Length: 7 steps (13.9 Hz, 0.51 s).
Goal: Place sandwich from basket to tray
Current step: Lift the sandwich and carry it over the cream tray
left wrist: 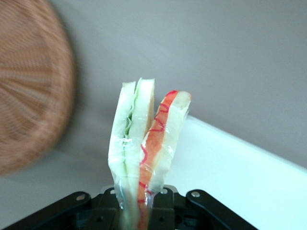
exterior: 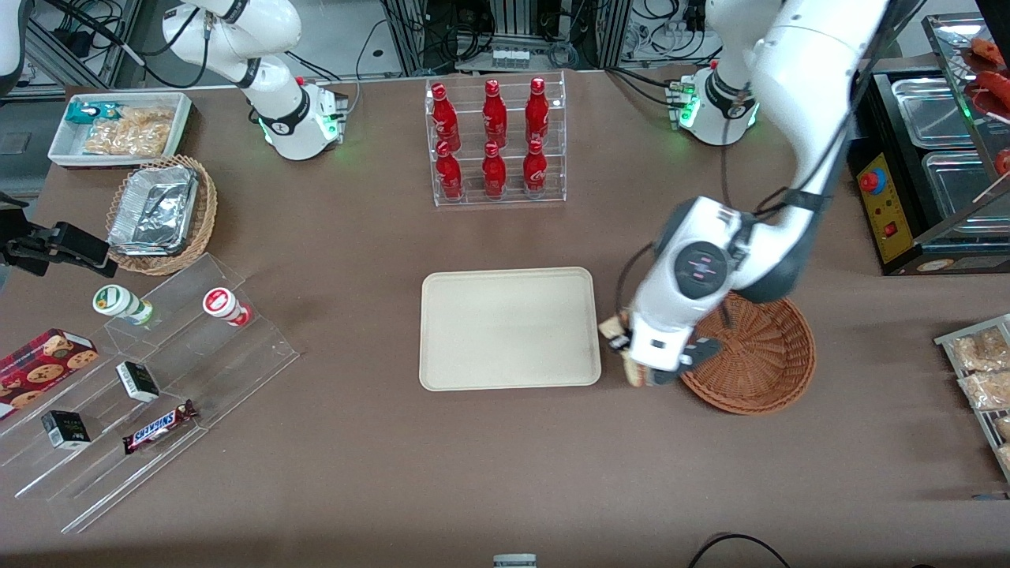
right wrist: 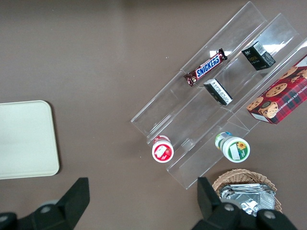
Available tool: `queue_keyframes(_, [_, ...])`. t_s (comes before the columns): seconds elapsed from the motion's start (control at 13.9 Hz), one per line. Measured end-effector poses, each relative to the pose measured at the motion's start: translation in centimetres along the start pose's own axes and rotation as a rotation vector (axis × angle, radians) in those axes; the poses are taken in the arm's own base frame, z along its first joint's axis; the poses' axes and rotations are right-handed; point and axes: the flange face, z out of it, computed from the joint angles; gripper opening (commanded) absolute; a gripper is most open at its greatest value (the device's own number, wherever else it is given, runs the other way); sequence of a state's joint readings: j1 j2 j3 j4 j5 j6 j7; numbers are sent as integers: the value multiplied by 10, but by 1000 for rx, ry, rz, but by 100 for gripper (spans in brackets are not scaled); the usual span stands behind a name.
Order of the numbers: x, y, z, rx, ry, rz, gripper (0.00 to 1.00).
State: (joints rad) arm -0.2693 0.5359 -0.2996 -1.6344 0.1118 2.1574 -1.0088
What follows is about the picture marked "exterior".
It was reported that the black floor cable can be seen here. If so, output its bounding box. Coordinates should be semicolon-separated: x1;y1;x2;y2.
687;533;792;568

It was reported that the light wicker basket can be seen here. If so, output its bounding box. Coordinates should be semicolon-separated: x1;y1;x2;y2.
104;154;219;276

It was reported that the white rectangular snack bin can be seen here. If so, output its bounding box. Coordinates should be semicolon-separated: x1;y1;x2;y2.
47;92;193;170

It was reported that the clear cracker bag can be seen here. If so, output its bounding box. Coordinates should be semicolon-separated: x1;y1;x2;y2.
117;106;176;133
82;118;173;158

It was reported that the aluminium foil container stack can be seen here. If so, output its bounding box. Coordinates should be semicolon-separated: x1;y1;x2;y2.
107;164;200;257

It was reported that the red lid white cup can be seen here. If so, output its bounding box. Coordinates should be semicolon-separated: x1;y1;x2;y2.
201;286;254;328

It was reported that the teal snack packet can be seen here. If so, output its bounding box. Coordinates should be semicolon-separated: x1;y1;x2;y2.
65;102;121;126

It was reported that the triangle sandwich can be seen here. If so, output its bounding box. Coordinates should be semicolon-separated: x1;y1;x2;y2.
597;313;657;388

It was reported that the black hot food warmer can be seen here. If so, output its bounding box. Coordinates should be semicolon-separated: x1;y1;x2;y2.
846;11;1010;277

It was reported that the red drink bottle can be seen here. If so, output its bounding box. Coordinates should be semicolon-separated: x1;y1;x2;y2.
435;142;464;200
431;83;462;152
522;140;548;196
525;77;551;145
481;142;507;199
482;80;509;148

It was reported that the green lid white cup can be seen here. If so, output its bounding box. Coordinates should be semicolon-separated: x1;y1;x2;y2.
92;284;155;327

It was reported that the beige plastic tray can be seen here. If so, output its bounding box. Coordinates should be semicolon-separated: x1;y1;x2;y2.
419;267;603;393

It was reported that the steel food pan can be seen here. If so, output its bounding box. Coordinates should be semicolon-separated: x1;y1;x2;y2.
921;149;1010;222
890;77;977;150

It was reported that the aluminium frame rack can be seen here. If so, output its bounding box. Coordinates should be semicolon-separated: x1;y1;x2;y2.
380;0;636;76

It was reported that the grey snack tray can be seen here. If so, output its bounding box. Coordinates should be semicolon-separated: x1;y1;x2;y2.
934;314;1010;484

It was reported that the small black box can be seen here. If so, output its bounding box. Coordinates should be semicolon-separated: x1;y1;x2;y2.
40;409;92;451
115;361;161;404

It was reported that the brown wicker basket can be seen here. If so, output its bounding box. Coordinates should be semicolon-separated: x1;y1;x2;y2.
677;290;817;417

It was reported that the clear acrylic stepped shelf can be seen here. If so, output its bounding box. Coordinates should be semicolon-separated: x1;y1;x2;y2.
0;252;301;536

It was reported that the clear acrylic bottle rack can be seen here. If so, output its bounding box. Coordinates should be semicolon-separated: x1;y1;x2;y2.
425;70;568;208

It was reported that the snickers chocolate bar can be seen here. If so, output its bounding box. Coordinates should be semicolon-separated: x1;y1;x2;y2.
122;399;199;456

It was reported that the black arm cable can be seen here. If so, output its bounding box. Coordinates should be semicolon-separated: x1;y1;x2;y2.
614;0;928;318

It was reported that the red cookie box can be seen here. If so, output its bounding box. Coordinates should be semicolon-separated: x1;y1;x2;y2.
0;327;100;420

